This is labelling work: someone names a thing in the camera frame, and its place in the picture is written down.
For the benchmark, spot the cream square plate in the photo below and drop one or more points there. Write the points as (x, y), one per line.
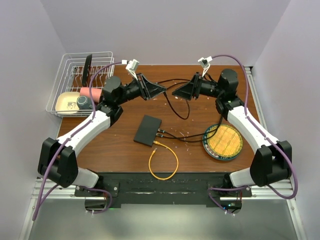
(66, 103)

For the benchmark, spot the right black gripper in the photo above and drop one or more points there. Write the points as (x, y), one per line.
(192, 89)

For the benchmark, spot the black network switch box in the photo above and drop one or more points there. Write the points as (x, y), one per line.
(147, 130)

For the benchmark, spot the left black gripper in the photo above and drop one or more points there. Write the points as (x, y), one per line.
(148, 90)

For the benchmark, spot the white wire dish rack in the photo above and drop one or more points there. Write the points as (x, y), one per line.
(69, 79)

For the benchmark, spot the round gold wafer plate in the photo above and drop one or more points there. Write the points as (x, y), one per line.
(225, 144)

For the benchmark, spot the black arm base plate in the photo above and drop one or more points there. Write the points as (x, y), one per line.
(184, 188)

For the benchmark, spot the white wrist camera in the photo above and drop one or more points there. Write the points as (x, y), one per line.
(205, 64)
(131, 67)

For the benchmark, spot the pink cup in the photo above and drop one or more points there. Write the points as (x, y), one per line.
(93, 92)

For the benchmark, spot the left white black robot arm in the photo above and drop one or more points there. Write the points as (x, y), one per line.
(58, 157)

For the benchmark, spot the black tablet in rack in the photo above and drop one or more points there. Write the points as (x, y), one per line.
(86, 70)

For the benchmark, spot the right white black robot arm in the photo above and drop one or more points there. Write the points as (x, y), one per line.
(272, 160)

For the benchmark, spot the dark teal cup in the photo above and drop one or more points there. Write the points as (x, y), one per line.
(84, 103)

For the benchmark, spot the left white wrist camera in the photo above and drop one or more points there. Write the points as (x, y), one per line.
(131, 67)

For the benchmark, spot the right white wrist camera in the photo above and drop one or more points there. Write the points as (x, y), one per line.
(205, 64)

